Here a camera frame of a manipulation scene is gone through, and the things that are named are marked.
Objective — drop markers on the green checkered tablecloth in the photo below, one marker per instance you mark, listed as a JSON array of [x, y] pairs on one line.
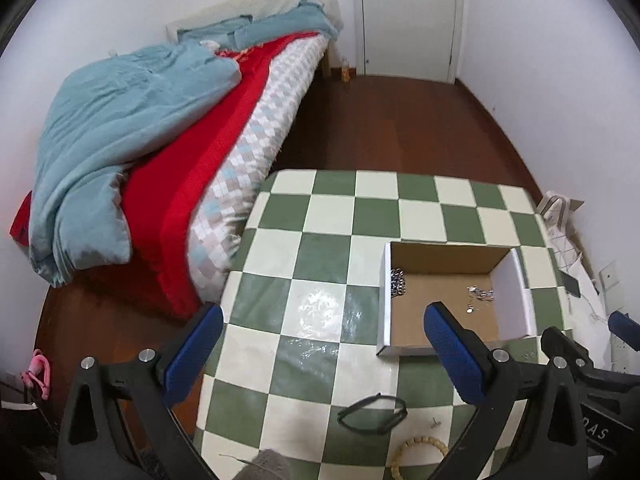
[[320, 270]]

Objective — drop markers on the light blue duvet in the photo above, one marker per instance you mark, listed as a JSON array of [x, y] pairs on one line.
[[115, 125]]

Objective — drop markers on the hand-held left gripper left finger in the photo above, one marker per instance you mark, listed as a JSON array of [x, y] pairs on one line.
[[197, 340]]

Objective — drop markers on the small bottle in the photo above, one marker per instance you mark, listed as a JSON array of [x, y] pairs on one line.
[[345, 71]]

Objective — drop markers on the bed with red sheet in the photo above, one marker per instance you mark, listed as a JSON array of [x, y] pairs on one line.
[[200, 160]]

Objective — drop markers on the white bed headboard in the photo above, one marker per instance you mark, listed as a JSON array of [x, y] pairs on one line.
[[230, 7]]

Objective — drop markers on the white wall socket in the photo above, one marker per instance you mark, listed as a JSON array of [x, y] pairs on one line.
[[612, 280]]

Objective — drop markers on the white door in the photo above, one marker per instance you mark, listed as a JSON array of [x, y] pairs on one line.
[[407, 15]]

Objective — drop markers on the white power strip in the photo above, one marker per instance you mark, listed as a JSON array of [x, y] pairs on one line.
[[621, 357]]

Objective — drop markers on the black phone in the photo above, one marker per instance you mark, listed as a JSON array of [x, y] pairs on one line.
[[572, 284]]

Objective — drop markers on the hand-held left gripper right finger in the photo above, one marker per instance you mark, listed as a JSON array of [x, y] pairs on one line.
[[447, 345]]

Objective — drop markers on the pink plastic object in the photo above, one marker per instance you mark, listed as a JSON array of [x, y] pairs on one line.
[[39, 371]]

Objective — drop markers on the white paper bag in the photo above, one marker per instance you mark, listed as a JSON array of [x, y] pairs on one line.
[[562, 230]]

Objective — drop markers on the grey knitted cloth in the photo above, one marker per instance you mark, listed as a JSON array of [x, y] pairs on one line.
[[265, 466]]

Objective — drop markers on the checked bed mattress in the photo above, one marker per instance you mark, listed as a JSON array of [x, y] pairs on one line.
[[250, 160]]

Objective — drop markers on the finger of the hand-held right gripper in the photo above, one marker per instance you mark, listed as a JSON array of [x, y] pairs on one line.
[[625, 329], [562, 342]]

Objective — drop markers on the cardboard box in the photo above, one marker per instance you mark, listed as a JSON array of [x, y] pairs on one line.
[[440, 310]]

